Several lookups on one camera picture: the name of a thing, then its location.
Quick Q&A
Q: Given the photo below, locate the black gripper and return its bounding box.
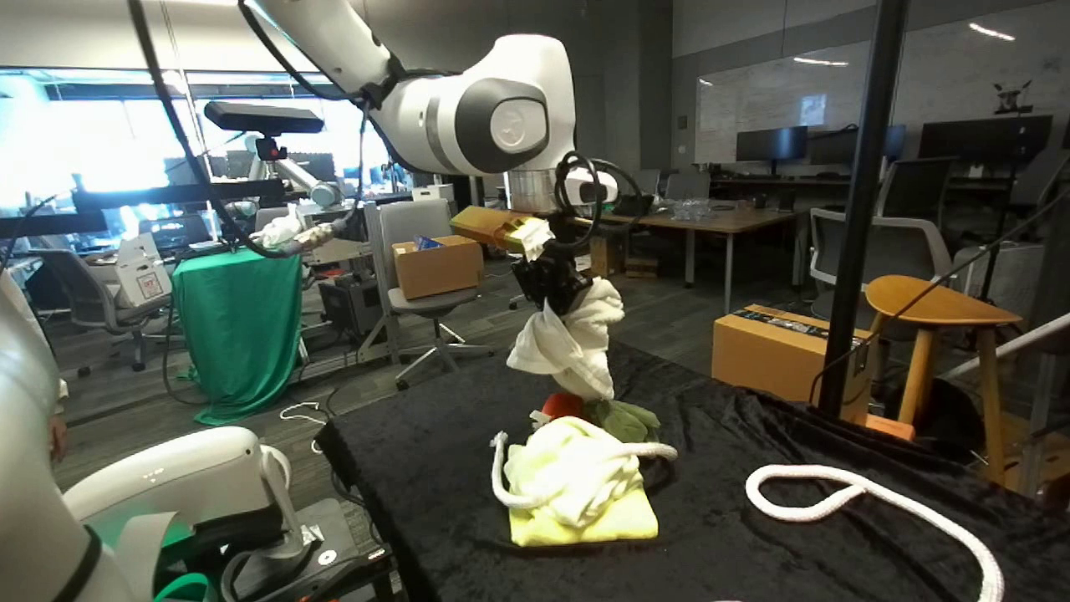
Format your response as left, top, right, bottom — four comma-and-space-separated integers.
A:
514, 237, 594, 319

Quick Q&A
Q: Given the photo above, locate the white terry towel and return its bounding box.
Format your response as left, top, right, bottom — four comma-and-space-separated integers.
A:
500, 273, 627, 406

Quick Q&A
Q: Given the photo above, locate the red radish plush toy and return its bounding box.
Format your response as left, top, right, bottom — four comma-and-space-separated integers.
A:
529, 389, 666, 444

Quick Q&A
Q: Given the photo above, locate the pale cream microfibre cloth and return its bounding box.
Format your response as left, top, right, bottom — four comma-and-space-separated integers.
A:
504, 412, 650, 527

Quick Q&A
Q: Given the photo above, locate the thick white rope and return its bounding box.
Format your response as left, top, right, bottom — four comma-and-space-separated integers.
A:
485, 428, 1012, 602

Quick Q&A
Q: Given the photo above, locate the small plain cardboard box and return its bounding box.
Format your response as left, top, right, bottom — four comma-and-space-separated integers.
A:
390, 230, 487, 304

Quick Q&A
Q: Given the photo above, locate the grey office chair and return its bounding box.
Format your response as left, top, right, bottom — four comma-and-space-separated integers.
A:
362, 197, 480, 389

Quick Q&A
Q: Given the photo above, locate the long wooden desk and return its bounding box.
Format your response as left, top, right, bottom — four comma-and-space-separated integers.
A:
604, 197, 801, 315

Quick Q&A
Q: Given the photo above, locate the cardboard box with black tape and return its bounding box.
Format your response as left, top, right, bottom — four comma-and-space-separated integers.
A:
708, 302, 884, 412

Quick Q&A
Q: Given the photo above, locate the bright yellow microfibre cloth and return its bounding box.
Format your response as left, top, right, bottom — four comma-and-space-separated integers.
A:
504, 488, 662, 552

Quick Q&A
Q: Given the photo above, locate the black computer monitor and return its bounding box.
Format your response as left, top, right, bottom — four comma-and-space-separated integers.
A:
916, 114, 1056, 170
731, 123, 815, 170

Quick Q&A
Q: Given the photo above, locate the black velvet tablecloth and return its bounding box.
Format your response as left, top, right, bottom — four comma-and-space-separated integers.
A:
314, 332, 1070, 602

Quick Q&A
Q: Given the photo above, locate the draped green cloth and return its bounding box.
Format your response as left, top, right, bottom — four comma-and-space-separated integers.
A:
169, 244, 309, 428

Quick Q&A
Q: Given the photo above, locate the black vertical pole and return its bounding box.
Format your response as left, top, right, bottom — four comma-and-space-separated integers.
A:
815, 0, 912, 419

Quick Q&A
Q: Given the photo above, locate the white framed office chair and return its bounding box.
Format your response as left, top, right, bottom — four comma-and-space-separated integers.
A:
807, 154, 976, 294

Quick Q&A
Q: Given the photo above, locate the wooden stool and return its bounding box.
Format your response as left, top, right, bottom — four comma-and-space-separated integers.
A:
861, 270, 1026, 479

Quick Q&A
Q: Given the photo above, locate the white labelled device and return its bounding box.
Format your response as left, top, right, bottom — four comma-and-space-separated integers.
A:
115, 230, 176, 312

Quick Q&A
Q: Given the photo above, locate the silver metal pole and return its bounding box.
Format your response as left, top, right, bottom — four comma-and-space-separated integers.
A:
946, 312, 1070, 383

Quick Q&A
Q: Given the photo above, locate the wrist camera with brown mount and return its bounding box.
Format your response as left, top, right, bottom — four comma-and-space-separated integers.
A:
448, 204, 559, 265

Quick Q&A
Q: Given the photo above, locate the black looped gripper cable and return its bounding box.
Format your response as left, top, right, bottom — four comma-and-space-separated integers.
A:
550, 147, 645, 228

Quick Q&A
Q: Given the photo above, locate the black stereo camera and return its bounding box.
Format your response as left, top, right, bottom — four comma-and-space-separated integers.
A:
202, 97, 329, 138

